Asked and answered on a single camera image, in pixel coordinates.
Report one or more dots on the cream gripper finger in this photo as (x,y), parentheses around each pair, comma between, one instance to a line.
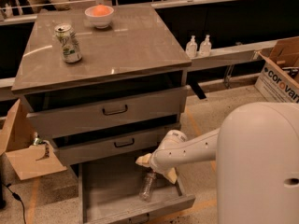
(144,160)
(171,175)

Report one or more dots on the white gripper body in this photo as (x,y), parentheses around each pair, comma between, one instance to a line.
(156,162)

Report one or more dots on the clear plastic water bottle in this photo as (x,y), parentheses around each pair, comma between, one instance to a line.
(147,187)

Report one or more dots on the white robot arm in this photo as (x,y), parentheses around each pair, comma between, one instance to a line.
(256,150)

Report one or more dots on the middle grey drawer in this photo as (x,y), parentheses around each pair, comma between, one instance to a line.
(116,145)

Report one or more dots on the top grey drawer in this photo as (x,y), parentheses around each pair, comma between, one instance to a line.
(100,115)

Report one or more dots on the bottom open grey drawer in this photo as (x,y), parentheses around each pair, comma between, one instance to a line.
(109,188)

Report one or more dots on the grey drawer cabinet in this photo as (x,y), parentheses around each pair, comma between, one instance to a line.
(136,54)

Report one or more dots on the left sanitizer pump bottle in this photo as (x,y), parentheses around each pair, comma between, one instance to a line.
(191,47)

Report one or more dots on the sanitizer pump bottle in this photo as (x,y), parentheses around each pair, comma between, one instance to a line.
(205,47)
(191,47)

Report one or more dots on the right sanitizer pump bottle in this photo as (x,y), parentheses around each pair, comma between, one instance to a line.
(205,47)

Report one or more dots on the white corovan cardboard box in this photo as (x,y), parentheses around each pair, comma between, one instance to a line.
(279,78)

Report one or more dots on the brown cardboard box left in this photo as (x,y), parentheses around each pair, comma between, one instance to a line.
(16,143)

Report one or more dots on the green white soda can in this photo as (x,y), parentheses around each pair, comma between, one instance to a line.
(66,35)

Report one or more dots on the white bowl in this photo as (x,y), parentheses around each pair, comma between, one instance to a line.
(99,21)

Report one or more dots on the orange fruit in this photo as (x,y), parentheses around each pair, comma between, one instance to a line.
(101,10)

